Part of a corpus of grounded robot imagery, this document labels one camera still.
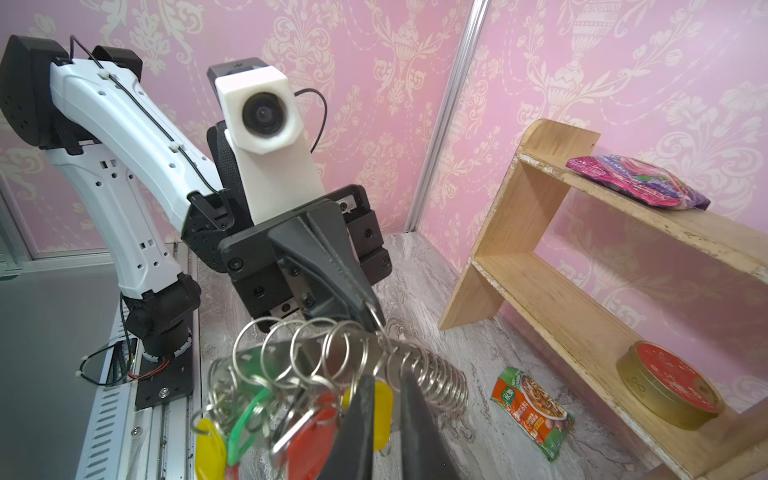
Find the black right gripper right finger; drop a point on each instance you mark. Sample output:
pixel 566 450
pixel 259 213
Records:
pixel 423 453

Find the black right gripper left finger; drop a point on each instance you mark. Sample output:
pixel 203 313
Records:
pixel 351 456

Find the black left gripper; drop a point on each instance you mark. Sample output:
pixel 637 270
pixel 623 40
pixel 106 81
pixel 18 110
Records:
pixel 321 258

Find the yellow key tag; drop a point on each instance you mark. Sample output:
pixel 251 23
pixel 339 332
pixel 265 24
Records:
pixel 210 453
pixel 382 417

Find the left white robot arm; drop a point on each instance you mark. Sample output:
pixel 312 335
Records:
pixel 100 129

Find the green key tag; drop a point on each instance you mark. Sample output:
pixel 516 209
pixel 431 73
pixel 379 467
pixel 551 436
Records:
pixel 246 430

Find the green orange snack packet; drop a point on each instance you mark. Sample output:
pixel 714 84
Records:
pixel 537 413

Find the round red gold tin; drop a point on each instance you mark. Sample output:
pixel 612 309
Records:
pixel 668 386

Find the pink snack packet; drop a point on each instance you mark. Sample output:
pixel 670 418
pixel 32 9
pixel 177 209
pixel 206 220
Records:
pixel 645 183

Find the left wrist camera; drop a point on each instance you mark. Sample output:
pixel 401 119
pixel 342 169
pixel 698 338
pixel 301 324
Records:
pixel 265 130

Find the aluminium corner post left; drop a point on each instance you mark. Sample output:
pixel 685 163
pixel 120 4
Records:
pixel 460 67

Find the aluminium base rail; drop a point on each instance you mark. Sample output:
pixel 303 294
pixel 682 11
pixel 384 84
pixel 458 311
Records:
pixel 141 430

